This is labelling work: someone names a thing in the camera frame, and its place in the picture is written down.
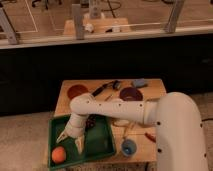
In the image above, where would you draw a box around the blue cup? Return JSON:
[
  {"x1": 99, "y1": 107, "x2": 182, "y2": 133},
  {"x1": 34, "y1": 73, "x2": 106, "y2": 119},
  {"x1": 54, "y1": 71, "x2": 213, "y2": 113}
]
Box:
[{"x1": 121, "y1": 139, "x2": 137, "y2": 157}]

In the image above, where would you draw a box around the middle metal post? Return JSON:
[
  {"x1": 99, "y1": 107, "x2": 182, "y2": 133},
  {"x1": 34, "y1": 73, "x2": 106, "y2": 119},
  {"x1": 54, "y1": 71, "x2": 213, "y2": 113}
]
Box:
[{"x1": 72, "y1": 4, "x2": 84, "y2": 40}]

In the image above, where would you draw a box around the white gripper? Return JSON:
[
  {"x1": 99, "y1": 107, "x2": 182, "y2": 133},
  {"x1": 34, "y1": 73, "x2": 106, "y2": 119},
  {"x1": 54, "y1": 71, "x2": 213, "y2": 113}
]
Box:
[{"x1": 56, "y1": 123, "x2": 85, "y2": 154}]

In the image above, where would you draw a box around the orange apple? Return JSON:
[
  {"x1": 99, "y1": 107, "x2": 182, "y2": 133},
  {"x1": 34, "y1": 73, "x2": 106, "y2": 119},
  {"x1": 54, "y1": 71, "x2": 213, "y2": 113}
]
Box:
[{"x1": 51, "y1": 146, "x2": 66, "y2": 164}]

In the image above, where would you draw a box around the background wooden table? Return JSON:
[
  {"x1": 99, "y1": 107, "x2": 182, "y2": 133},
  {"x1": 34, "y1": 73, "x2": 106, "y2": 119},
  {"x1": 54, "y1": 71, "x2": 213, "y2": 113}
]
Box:
[{"x1": 63, "y1": 18, "x2": 131, "y2": 36}]

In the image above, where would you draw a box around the black handled knife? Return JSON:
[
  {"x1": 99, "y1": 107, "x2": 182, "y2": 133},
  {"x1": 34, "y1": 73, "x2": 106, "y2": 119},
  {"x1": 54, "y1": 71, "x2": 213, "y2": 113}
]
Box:
[{"x1": 92, "y1": 80, "x2": 121, "y2": 97}]

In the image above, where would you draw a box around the metal post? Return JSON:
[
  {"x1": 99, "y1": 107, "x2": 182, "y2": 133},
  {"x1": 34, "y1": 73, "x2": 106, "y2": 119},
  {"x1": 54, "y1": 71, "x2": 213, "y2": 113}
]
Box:
[
  {"x1": 72, "y1": 4, "x2": 84, "y2": 40},
  {"x1": 164, "y1": 0, "x2": 185, "y2": 33},
  {"x1": 0, "y1": 8, "x2": 19, "y2": 45}
]

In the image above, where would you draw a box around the orange bowl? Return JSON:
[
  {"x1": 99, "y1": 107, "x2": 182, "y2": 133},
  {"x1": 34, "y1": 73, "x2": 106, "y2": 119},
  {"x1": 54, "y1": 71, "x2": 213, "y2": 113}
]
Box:
[{"x1": 67, "y1": 84, "x2": 88, "y2": 100}]

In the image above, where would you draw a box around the left metal post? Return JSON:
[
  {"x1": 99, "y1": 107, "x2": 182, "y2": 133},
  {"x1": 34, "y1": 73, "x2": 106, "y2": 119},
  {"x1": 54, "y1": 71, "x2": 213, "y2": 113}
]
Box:
[{"x1": 0, "y1": 8, "x2": 19, "y2": 45}]

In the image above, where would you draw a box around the small wooden table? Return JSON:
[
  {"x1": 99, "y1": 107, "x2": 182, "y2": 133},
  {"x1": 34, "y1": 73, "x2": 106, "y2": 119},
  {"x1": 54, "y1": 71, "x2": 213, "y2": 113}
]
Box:
[{"x1": 42, "y1": 78, "x2": 168, "y2": 166}]

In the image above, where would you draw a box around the right metal post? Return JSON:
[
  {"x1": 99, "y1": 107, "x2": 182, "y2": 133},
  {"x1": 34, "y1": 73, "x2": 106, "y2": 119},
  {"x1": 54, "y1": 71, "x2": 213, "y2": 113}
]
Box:
[{"x1": 164, "y1": 0, "x2": 185, "y2": 33}]

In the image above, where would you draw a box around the wooden spoon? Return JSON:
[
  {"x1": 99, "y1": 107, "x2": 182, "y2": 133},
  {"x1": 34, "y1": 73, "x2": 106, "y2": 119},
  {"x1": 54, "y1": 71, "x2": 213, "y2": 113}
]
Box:
[{"x1": 113, "y1": 119, "x2": 138, "y2": 140}]

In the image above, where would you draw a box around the purple bowl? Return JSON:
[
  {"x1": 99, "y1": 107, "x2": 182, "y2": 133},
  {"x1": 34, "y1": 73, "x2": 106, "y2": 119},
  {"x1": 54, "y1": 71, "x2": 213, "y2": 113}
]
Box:
[{"x1": 119, "y1": 87, "x2": 143, "y2": 101}]

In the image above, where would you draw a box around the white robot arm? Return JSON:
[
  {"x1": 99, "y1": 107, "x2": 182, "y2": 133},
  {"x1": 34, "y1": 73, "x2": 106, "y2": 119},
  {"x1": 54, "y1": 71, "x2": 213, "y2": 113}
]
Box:
[{"x1": 57, "y1": 92, "x2": 208, "y2": 171}]

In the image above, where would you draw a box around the dark grape bunch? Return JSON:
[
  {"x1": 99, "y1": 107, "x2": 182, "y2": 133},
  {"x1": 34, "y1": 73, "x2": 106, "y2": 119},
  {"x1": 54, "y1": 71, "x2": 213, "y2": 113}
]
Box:
[{"x1": 86, "y1": 115, "x2": 96, "y2": 130}]

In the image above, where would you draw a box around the green plastic tray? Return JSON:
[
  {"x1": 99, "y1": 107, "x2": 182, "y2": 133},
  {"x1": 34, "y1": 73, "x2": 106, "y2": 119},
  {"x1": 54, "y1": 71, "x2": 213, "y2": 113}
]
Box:
[{"x1": 48, "y1": 115, "x2": 116, "y2": 171}]

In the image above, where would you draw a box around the grey blue sponge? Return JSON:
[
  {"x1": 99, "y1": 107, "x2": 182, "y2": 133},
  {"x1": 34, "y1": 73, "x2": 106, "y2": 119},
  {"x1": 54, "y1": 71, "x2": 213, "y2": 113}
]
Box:
[{"x1": 132, "y1": 78, "x2": 147, "y2": 88}]

